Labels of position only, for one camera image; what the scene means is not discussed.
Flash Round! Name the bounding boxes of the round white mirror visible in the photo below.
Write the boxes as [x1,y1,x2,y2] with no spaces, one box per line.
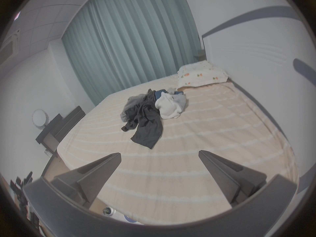
[32,109,47,129]

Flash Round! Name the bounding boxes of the blue-green curtain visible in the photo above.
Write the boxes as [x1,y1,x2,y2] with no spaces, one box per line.
[91,0,202,89]
[61,0,125,106]

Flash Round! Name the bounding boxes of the black chest of drawers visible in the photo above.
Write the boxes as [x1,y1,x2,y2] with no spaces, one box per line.
[36,106,86,153]

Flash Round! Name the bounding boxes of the grey bedside table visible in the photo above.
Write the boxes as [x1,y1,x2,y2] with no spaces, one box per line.
[193,49,205,62]

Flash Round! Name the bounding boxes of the black trousers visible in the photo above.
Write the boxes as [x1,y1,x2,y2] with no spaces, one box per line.
[120,89,164,149]

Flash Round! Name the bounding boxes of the white printed pillow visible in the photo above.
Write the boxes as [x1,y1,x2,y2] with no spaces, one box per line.
[177,60,229,89]

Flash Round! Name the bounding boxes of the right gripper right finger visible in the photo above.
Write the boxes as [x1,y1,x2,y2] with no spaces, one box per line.
[198,150,267,204]

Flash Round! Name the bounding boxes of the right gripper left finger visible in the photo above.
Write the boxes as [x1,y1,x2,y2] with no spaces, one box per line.
[51,153,121,208]

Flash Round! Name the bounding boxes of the pile of clothes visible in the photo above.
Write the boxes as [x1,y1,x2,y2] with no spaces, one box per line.
[120,89,187,123]

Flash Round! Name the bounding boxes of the bed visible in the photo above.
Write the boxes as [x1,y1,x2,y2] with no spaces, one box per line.
[56,6,316,225]

